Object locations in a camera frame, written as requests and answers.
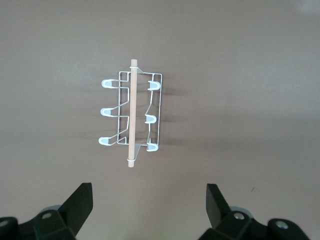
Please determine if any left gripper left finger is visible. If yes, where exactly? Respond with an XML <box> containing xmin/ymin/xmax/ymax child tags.
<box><xmin>0</xmin><ymin>182</ymin><xmax>94</xmax><ymax>240</ymax></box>

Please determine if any white wire cup rack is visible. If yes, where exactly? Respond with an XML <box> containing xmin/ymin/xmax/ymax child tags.
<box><xmin>98</xmin><ymin>58</ymin><xmax>164</xmax><ymax>169</ymax></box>

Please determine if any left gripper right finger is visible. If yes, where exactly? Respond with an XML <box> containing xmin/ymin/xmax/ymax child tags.
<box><xmin>199</xmin><ymin>183</ymin><xmax>311</xmax><ymax>240</ymax></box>

